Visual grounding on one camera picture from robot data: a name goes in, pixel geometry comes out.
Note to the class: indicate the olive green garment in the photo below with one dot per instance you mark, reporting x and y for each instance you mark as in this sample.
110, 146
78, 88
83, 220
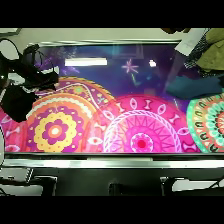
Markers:
213, 56

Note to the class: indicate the teal T-shirt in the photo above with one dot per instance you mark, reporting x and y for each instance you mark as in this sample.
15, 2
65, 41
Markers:
190, 87

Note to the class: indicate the dark checked garment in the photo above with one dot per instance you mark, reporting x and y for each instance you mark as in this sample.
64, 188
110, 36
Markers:
196, 55

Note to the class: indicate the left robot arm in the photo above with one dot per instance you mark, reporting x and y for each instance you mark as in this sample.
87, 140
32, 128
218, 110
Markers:
20, 100

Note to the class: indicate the silver frame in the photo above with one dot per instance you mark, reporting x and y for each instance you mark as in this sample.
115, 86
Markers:
113, 163

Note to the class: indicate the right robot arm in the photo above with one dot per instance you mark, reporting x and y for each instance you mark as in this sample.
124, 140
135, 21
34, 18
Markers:
193, 185

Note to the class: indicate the white garment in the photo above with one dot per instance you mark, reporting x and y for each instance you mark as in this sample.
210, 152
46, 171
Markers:
191, 41

